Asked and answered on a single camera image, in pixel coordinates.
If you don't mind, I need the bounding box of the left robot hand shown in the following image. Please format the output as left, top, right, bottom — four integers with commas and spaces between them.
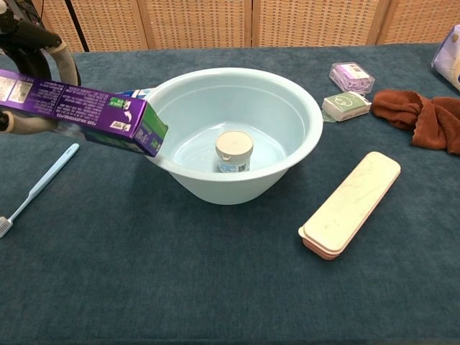
0, 0, 82, 136

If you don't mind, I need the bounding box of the purple toothpaste box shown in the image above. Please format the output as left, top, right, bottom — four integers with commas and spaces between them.
0, 68, 170, 158

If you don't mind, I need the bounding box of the white lidded small jar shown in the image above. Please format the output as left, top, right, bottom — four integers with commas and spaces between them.
215, 130, 254, 173

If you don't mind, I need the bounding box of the cream pink toothbrush case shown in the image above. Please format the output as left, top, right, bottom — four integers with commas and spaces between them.
298, 151, 402, 261

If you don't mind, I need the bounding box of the white blue toothpaste tube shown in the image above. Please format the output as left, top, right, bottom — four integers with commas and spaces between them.
114, 86, 159, 100

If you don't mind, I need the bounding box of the light blue plastic basin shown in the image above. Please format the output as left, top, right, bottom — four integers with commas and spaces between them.
143, 67, 325, 206

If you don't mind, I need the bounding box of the clear purple floss pick box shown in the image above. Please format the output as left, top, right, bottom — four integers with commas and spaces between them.
329, 62, 376, 93

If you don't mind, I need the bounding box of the brown towel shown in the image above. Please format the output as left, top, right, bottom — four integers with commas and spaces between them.
371, 89, 460, 155

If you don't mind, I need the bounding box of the black stand pole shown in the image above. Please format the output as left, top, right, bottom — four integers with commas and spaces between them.
64, 0, 90, 52

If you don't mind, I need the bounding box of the light blue toothbrush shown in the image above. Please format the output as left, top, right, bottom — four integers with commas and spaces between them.
0, 143, 80, 239

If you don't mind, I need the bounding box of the wicker folding screen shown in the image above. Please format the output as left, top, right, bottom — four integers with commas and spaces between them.
32, 0, 460, 53

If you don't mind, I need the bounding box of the teal tablecloth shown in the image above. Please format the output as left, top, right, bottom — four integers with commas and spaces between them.
0, 42, 460, 345

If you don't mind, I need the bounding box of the purple white tissue pack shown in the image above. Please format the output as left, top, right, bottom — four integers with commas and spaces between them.
431, 27, 460, 91

